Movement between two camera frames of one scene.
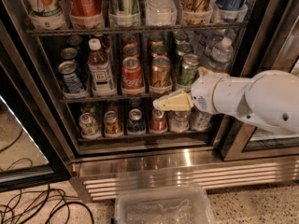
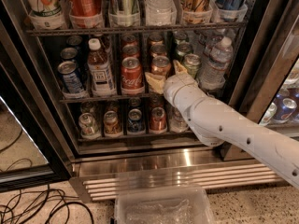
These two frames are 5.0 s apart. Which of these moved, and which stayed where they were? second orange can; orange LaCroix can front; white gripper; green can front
Moved: white gripper
Stayed: green can front; second orange can; orange LaCroix can front
